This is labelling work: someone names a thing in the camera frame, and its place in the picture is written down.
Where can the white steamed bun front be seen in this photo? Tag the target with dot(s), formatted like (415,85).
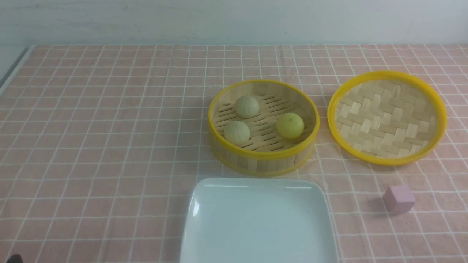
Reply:
(236,132)

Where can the white steamed bun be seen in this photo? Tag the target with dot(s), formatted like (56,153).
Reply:
(247,106)
(236,132)

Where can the yellow steamed bun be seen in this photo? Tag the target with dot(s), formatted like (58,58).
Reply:
(290,125)

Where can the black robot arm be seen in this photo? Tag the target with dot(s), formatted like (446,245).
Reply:
(16,258)

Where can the white square plate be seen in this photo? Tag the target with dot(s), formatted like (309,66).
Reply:
(247,220)

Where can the yellow rimmed bamboo steamer basket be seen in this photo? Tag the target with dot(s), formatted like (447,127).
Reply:
(266,153)

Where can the pink checkered tablecloth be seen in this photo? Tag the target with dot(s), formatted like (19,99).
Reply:
(101,147)

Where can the yellow rimmed woven steamer lid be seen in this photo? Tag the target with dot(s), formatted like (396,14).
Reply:
(387,118)

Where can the pink cube block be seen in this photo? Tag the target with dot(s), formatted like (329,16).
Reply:
(399,199)

